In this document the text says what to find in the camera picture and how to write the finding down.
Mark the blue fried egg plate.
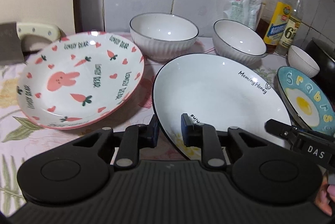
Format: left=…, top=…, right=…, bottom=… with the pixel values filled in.
left=277, top=66, right=334, bottom=137

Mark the white black-rimmed plate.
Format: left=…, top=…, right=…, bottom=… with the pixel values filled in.
left=152, top=54, right=291, bottom=160

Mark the pink rabbit carrot plate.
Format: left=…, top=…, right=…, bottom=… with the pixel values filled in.
left=17, top=31, right=144, bottom=130

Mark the right human hand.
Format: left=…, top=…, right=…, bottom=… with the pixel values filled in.
left=314, top=176, right=335, bottom=216

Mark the right white ribbed bowl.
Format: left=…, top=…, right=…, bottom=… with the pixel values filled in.
left=288, top=45, right=320, bottom=78

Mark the white ribbed bowl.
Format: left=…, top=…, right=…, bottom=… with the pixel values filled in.
left=288, top=45, right=320, bottom=78
left=129, top=13, right=199, bottom=62
left=212, top=19, right=266, bottom=66

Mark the black wok with lid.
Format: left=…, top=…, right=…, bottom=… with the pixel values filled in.
left=305, top=37, right=335, bottom=103

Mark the clear vinegar bottle yellow cap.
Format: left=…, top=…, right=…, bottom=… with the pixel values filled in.
left=275, top=0, right=304, bottom=56

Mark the middle white ribbed bowl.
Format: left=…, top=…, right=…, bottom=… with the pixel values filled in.
left=212, top=19, right=266, bottom=66

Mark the left white ribbed bowl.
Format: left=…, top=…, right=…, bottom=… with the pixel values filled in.
left=129, top=13, right=199, bottom=62

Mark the floral table cloth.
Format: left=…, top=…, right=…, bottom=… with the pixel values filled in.
left=0, top=31, right=291, bottom=214

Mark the amber cooking wine bottle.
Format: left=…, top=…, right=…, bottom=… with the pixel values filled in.
left=255, top=0, right=294, bottom=53

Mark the white seasoning bag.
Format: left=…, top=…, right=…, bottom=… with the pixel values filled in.
left=223, top=0, right=262, bottom=31

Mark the cleaver with cream handle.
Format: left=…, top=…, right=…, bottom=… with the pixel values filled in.
left=0, top=22, right=61, bottom=66

